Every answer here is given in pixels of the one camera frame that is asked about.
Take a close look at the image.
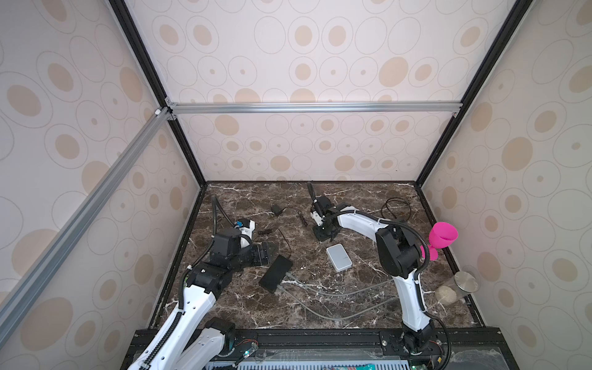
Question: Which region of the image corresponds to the black vertical frame post right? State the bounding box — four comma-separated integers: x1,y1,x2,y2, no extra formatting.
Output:
415,0,535,189

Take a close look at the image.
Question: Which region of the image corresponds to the silver diagonal aluminium bar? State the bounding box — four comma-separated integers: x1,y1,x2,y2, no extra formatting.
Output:
1,106,171,346

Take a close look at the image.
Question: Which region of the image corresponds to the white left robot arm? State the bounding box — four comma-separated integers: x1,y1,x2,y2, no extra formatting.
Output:
129,196,276,369

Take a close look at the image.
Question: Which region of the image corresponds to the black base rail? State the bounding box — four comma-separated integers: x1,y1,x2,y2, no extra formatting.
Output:
234,327,510,358

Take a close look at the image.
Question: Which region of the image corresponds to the pink plastic goblet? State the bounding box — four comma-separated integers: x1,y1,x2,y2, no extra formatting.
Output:
428,222,459,261

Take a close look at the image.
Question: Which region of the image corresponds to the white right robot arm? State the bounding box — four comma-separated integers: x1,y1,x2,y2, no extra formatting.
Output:
307,183,452,369

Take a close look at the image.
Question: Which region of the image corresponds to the black vertical frame post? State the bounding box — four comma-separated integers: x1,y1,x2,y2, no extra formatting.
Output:
415,0,535,189
107,0,208,187

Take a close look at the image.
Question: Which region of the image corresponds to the black vertical frame post left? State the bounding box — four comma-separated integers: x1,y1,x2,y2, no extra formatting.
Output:
107,0,208,187

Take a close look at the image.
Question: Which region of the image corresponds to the silver horizontal aluminium bar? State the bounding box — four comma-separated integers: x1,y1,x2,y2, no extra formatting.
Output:
170,101,463,114

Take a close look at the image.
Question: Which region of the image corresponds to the black bundled adapter cable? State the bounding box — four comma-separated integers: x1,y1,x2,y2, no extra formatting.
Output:
256,205,308,260

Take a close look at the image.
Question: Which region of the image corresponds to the black power adapter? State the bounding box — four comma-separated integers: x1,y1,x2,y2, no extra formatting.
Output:
271,204,285,217

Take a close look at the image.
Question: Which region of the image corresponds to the black coiled cable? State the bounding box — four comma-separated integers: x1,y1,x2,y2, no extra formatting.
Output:
378,196,413,223

